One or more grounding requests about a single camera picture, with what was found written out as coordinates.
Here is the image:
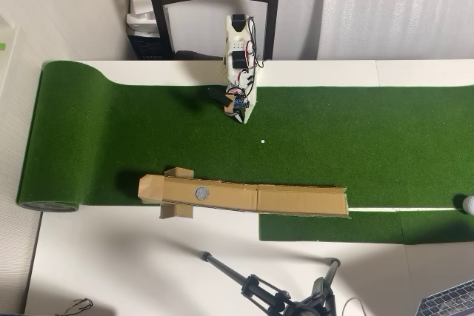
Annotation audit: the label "brown cardboard ramp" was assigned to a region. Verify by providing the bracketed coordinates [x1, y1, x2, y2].
[137, 167, 351, 220]

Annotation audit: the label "silver laptop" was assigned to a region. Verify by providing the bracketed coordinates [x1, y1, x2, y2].
[414, 280, 474, 316]

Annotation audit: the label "long green turf mat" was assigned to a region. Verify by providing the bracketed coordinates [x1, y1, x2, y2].
[16, 59, 474, 214]

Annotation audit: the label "black tripod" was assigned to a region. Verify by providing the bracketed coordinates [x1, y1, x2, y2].
[199, 251, 341, 316]

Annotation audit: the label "thin black wire tangle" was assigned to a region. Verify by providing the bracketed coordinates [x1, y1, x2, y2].
[55, 297, 93, 316]

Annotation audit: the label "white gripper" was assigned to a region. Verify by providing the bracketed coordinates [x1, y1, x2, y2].
[226, 68, 261, 125]

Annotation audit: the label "white curtain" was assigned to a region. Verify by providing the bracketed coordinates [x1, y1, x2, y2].
[316, 0, 474, 61]

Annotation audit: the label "thin white cable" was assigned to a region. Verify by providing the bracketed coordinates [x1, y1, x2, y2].
[341, 296, 367, 316]

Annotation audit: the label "red and black arm wires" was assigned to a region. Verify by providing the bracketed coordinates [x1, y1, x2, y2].
[236, 16, 266, 90]

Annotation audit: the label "dark blue box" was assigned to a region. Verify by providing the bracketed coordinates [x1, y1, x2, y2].
[127, 30, 175, 61]

